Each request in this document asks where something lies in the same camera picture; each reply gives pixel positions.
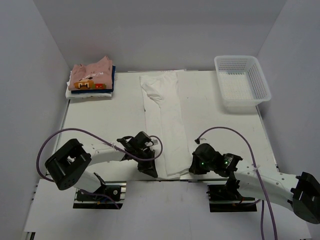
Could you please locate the pink folded t shirt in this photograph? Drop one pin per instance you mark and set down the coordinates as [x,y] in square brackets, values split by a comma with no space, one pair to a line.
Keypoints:
[94,76]

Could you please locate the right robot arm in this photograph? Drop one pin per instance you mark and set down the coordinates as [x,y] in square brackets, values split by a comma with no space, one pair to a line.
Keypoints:
[297,193]

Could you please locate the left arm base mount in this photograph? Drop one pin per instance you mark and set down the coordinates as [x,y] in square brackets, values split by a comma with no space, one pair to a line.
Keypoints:
[109,197]

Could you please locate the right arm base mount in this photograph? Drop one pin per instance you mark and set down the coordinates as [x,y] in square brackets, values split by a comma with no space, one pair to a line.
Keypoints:
[225,198]

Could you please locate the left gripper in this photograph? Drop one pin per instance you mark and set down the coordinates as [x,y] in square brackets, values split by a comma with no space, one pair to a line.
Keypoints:
[148,168]

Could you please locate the white printed t shirt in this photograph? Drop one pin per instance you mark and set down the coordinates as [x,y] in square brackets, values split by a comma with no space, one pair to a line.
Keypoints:
[163,117]

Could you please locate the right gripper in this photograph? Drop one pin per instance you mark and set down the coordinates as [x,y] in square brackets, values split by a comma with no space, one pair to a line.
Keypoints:
[195,168]

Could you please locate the white plastic basket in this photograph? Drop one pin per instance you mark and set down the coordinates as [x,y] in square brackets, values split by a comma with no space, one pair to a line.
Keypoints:
[241,81]

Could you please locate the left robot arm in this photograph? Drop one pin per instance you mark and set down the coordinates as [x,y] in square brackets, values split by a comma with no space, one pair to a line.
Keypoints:
[68,165]

